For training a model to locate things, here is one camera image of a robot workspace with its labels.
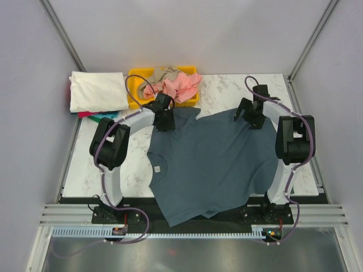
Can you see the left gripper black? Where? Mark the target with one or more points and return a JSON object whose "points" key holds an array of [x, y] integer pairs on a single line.
{"points": [[170, 124]]}

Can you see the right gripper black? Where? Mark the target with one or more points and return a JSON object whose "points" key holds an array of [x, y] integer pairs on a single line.
{"points": [[256, 123]]}

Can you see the blue-grey t-shirt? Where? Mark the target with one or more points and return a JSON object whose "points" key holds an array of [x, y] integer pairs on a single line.
{"points": [[209, 164]]}

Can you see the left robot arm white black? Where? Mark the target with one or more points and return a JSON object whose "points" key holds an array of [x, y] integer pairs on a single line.
{"points": [[110, 143]]}

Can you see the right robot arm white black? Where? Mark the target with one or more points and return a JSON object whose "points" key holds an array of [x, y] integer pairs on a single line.
{"points": [[295, 138]]}

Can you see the pink t-shirt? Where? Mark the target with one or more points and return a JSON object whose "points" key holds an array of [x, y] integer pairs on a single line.
{"points": [[183, 88]]}

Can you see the beige t-shirt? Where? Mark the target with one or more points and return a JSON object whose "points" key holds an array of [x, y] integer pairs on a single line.
{"points": [[156, 79]]}

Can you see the yellow plastic bin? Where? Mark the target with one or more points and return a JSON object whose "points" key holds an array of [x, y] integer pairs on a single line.
{"points": [[138, 76]]}

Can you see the folded light blue t-shirt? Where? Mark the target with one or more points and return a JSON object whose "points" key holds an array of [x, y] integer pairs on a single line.
{"points": [[111, 115]]}

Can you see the folded green t-shirt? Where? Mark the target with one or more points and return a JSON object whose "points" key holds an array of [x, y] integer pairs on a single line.
{"points": [[96, 118]]}

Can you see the folded white t-shirt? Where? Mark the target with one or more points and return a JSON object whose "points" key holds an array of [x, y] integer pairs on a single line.
{"points": [[97, 92]]}

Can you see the folded red t-shirt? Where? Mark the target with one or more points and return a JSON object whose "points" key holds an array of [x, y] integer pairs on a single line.
{"points": [[86, 114]]}

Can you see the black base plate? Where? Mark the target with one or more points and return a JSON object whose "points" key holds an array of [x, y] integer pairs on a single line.
{"points": [[237, 220]]}

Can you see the white slotted cable duct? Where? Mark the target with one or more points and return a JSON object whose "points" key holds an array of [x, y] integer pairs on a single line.
{"points": [[115, 233]]}

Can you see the right aluminium post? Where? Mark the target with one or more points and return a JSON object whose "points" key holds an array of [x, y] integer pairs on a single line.
{"points": [[317, 31]]}

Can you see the aluminium post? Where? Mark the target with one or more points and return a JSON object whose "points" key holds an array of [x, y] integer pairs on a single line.
{"points": [[62, 33], [317, 31]]}

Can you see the aluminium frame rail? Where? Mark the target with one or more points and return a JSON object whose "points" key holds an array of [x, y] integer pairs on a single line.
{"points": [[311, 215]]}

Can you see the left aluminium post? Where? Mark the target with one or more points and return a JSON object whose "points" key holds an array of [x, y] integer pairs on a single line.
{"points": [[62, 33]]}

